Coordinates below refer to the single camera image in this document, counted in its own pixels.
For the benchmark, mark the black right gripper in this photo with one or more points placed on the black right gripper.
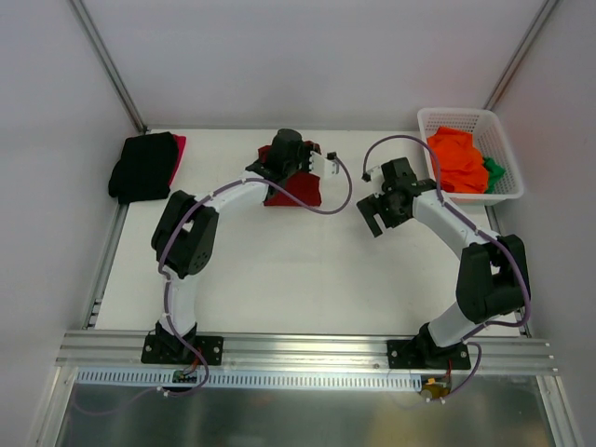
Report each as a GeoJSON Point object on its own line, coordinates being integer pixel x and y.
{"type": "Point", "coordinates": [386, 208]}

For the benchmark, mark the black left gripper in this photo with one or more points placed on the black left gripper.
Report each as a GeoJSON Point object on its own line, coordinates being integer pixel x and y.
{"type": "Point", "coordinates": [304, 155]}

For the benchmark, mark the dark red t shirt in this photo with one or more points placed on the dark red t shirt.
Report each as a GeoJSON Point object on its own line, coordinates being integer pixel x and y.
{"type": "Point", "coordinates": [302, 185]}

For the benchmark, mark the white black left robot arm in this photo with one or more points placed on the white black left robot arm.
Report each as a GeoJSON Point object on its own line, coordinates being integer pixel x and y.
{"type": "Point", "coordinates": [184, 240]}

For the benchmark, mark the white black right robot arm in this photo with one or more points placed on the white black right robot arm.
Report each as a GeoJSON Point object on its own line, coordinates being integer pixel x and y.
{"type": "Point", "coordinates": [492, 278]}

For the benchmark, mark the orange t shirt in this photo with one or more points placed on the orange t shirt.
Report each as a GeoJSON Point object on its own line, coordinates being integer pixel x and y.
{"type": "Point", "coordinates": [460, 162]}

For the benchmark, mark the folded pink t shirt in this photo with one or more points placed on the folded pink t shirt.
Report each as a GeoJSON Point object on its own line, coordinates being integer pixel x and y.
{"type": "Point", "coordinates": [180, 144]}

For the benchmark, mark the green t shirt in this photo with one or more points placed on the green t shirt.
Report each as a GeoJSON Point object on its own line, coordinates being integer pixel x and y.
{"type": "Point", "coordinates": [495, 173]}

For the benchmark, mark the folded black t shirt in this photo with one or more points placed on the folded black t shirt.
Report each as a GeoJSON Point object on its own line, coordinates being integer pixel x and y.
{"type": "Point", "coordinates": [143, 170]}

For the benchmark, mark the white plastic basket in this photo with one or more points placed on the white plastic basket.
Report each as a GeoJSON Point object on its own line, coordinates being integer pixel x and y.
{"type": "Point", "coordinates": [489, 138]}

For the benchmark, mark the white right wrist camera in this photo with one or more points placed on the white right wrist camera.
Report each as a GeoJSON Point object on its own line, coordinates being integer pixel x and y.
{"type": "Point", "coordinates": [374, 177]}

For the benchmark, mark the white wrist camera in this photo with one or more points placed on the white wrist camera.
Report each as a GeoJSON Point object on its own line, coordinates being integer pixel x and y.
{"type": "Point", "coordinates": [321, 166]}
{"type": "Point", "coordinates": [374, 177]}

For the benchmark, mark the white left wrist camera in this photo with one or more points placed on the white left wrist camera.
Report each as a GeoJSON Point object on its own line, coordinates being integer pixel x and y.
{"type": "Point", "coordinates": [321, 166]}

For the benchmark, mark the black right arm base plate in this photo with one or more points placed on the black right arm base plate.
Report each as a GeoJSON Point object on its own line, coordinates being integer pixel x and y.
{"type": "Point", "coordinates": [416, 355]}

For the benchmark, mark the aluminium front mounting rail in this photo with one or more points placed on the aluminium front mounting rail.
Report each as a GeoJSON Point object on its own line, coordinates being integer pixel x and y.
{"type": "Point", "coordinates": [309, 353]}

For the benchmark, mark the aluminium right table rail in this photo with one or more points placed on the aluminium right table rail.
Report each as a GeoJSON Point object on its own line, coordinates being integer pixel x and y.
{"type": "Point", "coordinates": [519, 315]}

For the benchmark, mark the aluminium table rail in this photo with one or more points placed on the aluminium table rail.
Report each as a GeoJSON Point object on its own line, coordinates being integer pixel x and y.
{"type": "Point", "coordinates": [519, 315]}
{"type": "Point", "coordinates": [105, 267]}

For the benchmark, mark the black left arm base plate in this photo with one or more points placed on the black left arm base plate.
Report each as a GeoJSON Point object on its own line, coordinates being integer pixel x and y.
{"type": "Point", "coordinates": [155, 351]}

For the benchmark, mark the aluminium left corner post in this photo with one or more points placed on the aluminium left corner post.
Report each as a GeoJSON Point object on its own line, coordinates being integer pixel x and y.
{"type": "Point", "coordinates": [102, 53]}

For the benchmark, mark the aluminium corner post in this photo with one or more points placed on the aluminium corner post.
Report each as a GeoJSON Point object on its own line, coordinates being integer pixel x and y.
{"type": "Point", "coordinates": [102, 53]}
{"type": "Point", "coordinates": [536, 27]}

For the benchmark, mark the aluminium left table rail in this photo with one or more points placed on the aluminium left table rail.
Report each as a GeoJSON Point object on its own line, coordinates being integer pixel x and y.
{"type": "Point", "coordinates": [105, 267]}

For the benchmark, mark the aluminium right corner post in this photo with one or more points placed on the aluminium right corner post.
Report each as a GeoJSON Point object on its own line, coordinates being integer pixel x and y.
{"type": "Point", "coordinates": [536, 27]}

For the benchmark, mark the white slotted cable duct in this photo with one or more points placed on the white slotted cable duct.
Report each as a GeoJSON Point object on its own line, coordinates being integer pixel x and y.
{"type": "Point", "coordinates": [401, 382]}

